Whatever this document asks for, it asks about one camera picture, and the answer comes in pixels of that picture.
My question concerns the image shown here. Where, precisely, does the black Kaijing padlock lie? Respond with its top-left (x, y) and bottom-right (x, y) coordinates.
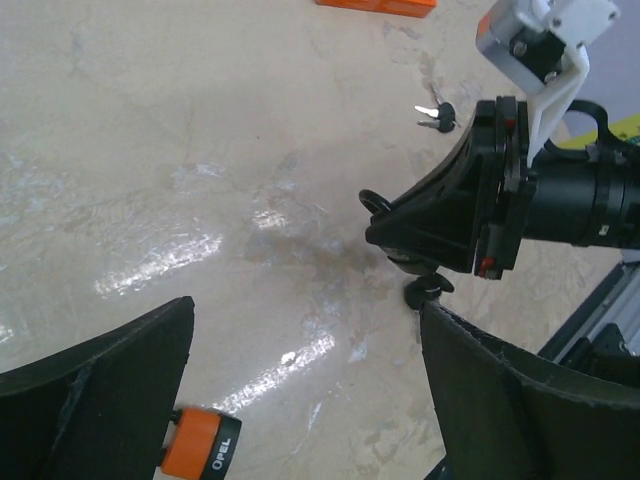
top-left (358, 189), bottom-right (440, 276)

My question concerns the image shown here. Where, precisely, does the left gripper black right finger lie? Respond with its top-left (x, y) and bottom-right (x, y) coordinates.
top-left (420, 302), bottom-right (639, 479)

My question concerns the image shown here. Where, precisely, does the yellow glue bottle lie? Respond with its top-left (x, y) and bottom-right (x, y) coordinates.
top-left (554, 113), bottom-right (640, 151)

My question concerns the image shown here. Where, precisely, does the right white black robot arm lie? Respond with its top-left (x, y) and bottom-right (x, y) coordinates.
top-left (359, 97), bottom-right (639, 280)

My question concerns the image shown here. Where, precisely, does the aluminium frame rail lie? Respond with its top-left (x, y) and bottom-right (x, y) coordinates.
top-left (539, 250), bottom-right (639, 388)

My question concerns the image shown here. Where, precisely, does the orange razor box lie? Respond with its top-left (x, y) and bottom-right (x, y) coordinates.
top-left (315, 0), bottom-right (438, 18)

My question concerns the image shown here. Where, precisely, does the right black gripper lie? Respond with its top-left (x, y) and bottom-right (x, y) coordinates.
top-left (383, 96), bottom-right (537, 280)

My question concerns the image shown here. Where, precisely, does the black key bunch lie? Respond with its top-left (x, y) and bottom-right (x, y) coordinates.
top-left (403, 272), bottom-right (455, 311)

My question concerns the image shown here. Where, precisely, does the orange black padlock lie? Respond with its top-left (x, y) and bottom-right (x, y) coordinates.
top-left (158, 407), bottom-right (242, 480)

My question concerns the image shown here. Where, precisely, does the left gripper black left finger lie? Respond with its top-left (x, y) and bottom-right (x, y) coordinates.
top-left (1, 296), bottom-right (194, 479)

